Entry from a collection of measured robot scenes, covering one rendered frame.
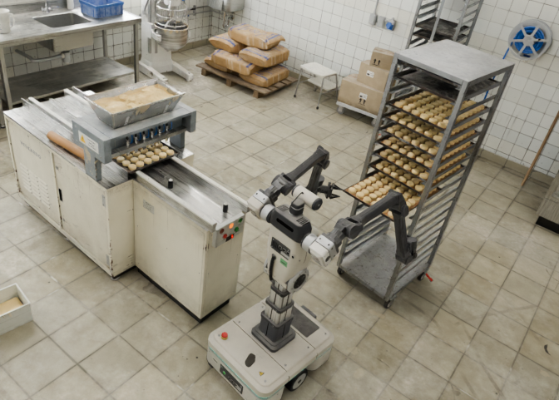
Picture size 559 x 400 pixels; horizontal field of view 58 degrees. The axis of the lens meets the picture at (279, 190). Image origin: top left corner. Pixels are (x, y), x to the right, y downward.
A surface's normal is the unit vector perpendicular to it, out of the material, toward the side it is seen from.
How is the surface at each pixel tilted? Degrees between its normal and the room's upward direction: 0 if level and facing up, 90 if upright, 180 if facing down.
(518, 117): 90
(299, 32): 90
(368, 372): 0
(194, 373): 0
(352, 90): 89
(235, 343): 0
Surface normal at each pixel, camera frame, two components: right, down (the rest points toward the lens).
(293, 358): 0.14, -0.82
